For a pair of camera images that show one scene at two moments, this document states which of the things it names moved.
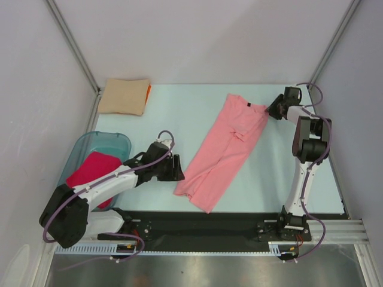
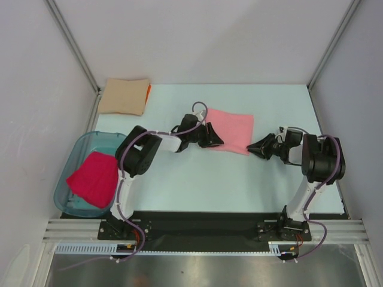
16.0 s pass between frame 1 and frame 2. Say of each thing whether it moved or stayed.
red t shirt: stayed
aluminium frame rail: stayed
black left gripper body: moved
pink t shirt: moved
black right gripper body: moved
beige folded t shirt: stayed
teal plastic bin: stayed
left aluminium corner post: stayed
